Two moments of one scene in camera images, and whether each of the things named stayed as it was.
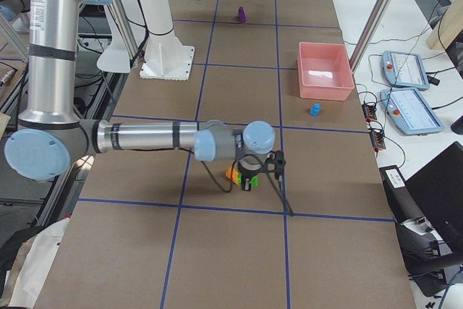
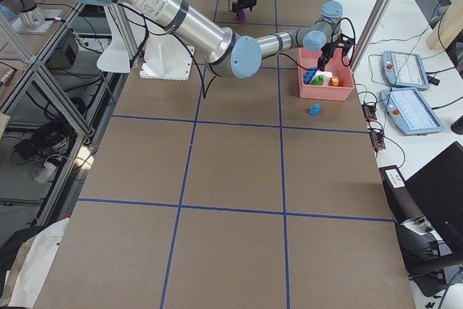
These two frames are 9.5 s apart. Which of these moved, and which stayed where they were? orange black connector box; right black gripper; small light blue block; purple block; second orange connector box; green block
Moved: green block; right black gripper
Stayed: purple block; small light blue block; orange black connector box; second orange connector box
